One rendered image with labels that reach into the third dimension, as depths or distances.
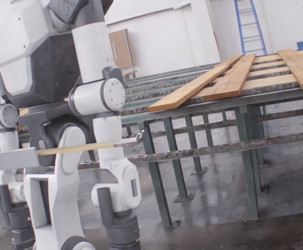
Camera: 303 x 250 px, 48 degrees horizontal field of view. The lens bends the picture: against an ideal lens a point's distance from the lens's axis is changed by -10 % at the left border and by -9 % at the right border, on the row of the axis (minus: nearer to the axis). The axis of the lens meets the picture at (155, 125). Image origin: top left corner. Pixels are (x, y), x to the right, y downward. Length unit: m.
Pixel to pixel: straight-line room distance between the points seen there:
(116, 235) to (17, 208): 0.43
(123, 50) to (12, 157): 7.84
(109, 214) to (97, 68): 0.36
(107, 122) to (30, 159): 0.27
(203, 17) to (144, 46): 1.87
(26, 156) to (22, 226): 0.56
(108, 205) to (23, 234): 0.45
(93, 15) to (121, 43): 7.62
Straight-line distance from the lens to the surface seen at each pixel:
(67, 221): 1.06
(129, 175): 0.91
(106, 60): 0.91
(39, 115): 1.02
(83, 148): 0.65
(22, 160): 0.73
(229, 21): 8.13
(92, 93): 0.88
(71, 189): 1.04
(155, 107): 1.89
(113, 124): 0.91
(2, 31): 1.03
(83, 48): 0.91
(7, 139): 1.22
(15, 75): 1.02
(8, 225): 3.33
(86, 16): 0.91
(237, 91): 1.87
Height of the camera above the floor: 1.13
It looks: 11 degrees down
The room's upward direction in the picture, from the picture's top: 13 degrees counter-clockwise
